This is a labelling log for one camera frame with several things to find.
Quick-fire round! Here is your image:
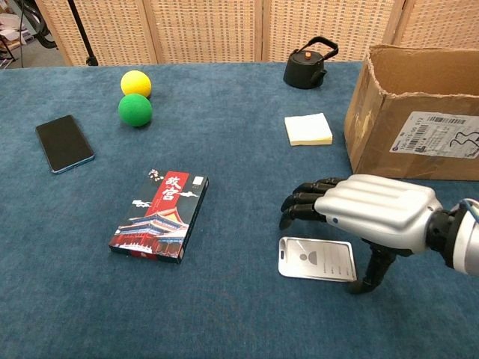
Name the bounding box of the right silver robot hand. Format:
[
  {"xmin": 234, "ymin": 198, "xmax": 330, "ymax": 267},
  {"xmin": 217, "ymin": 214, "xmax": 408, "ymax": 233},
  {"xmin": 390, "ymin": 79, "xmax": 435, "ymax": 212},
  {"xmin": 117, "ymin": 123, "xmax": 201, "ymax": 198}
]
[{"xmin": 278, "ymin": 174, "xmax": 445, "ymax": 295}]

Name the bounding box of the white ID card holder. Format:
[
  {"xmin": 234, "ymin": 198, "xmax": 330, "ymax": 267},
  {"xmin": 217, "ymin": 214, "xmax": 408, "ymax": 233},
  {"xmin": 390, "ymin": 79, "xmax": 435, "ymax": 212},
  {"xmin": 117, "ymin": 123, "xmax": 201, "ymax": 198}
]
[{"xmin": 278, "ymin": 236, "xmax": 358, "ymax": 281}]

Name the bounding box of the brown cardboard box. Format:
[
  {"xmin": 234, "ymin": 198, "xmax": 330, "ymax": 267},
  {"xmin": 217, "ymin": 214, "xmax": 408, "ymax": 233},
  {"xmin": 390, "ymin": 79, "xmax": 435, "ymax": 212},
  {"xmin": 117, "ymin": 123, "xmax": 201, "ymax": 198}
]
[{"xmin": 344, "ymin": 43, "xmax": 479, "ymax": 182}]

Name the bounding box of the dark red palace print box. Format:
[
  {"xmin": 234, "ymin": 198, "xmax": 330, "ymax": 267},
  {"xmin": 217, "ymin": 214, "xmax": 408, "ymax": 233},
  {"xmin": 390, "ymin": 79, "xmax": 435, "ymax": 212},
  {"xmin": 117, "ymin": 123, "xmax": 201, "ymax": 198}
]
[{"xmin": 109, "ymin": 168, "xmax": 210, "ymax": 265}]

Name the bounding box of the pale yellow sticky note pad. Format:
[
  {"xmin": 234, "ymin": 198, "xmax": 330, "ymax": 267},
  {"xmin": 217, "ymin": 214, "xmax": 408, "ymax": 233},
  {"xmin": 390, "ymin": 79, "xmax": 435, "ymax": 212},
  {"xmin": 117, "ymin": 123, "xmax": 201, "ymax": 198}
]
[{"xmin": 284, "ymin": 112, "xmax": 334, "ymax": 147}]

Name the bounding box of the black cast iron teapot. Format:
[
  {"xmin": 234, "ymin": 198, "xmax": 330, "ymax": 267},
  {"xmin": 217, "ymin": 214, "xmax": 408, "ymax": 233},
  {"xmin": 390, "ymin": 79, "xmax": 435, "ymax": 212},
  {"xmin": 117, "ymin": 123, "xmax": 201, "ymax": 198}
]
[{"xmin": 282, "ymin": 36, "xmax": 339, "ymax": 90}]

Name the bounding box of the woven wicker folding screen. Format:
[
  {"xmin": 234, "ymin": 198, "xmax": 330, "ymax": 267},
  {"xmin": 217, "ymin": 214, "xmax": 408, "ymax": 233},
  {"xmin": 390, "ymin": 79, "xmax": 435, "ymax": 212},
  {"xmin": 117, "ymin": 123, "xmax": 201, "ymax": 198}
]
[{"xmin": 33, "ymin": 0, "xmax": 479, "ymax": 67}]

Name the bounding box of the green foam ball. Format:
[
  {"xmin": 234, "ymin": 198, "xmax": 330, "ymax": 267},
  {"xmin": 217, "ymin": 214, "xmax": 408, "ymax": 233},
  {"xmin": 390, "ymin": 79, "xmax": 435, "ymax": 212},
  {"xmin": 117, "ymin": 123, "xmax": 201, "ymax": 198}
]
[{"xmin": 118, "ymin": 93, "xmax": 153, "ymax": 128}]

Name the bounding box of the yellow foam ball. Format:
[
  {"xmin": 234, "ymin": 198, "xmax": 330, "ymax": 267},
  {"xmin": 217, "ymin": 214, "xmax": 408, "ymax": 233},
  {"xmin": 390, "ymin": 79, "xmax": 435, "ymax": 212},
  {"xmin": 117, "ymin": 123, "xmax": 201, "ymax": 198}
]
[{"xmin": 120, "ymin": 70, "xmax": 153, "ymax": 99}]

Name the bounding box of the blue carpet table cover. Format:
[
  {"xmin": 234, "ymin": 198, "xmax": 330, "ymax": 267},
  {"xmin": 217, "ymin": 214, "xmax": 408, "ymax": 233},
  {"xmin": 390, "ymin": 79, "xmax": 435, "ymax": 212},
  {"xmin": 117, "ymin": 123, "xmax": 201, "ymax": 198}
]
[{"xmin": 0, "ymin": 61, "xmax": 479, "ymax": 359}]

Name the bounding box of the black smartphone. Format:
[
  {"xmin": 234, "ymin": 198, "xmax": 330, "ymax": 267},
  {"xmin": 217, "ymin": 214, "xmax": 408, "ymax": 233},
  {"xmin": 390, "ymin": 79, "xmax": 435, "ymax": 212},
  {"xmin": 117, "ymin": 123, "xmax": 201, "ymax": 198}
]
[{"xmin": 35, "ymin": 114, "xmax": 96, "ymax": 175}]

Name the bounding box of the black tripod stand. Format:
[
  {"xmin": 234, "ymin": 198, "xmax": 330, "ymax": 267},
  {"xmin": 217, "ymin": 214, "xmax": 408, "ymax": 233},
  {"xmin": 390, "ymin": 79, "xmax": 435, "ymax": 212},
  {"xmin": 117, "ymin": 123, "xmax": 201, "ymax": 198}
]
[{"xmin": 67, "ymin": 0, "xmax": 99, "ymax": 67}]

